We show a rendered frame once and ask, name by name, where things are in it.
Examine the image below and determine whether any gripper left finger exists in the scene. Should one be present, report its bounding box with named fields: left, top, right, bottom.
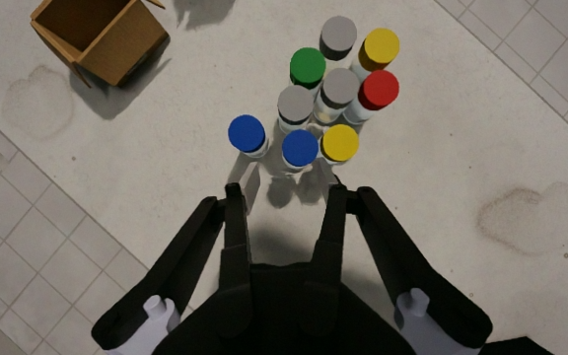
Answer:
left=91, top=162, right=260, bottom=355

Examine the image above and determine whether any brown cardboard box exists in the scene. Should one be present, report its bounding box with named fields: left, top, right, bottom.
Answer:
left=30, top=0, right=169, bottom=89

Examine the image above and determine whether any bottle with red cap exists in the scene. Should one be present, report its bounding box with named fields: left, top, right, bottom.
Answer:
left=343, top=70, right=399, bottom=124

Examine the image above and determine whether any green-capped bottle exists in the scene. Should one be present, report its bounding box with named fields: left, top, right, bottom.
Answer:
left=288, top=47, right=326, bottom=100

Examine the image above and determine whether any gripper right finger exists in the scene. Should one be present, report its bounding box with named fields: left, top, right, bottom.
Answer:
left=296, top=157, right=493, bottom=355

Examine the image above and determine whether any white bottle with dark blue cap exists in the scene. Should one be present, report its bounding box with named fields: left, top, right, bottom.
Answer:
left=228, top=114, right=270, bottom=158

